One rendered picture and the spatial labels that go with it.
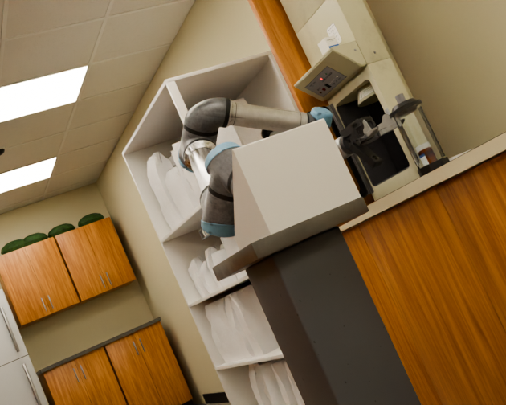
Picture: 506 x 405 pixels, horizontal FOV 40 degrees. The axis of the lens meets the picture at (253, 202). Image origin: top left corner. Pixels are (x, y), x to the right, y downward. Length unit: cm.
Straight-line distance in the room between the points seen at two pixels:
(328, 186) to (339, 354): 41
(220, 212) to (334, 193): 35
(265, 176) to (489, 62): 135
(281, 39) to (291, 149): 129
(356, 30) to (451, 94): 53
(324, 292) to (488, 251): 55
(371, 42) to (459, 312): 104
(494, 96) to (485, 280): 94
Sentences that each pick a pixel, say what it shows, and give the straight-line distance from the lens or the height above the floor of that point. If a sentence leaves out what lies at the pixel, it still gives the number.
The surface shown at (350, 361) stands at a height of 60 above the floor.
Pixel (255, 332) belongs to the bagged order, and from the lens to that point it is 382.
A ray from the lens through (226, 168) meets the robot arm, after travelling 184.
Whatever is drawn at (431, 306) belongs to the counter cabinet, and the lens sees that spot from 232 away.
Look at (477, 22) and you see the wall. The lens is 280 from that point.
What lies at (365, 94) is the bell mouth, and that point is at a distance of 270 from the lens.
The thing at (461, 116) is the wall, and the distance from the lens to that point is 295.
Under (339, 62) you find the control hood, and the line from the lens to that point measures 261.
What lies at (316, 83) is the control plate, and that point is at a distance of 275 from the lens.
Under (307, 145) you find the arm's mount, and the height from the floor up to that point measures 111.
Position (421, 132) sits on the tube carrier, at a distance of 221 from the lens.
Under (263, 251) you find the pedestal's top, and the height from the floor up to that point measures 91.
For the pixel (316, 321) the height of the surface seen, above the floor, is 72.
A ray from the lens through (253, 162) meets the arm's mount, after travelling 166.
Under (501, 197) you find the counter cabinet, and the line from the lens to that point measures 194.
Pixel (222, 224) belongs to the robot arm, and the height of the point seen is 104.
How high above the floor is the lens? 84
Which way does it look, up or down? 6 degrees up
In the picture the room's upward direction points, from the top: 24 degrees counter-clockwise
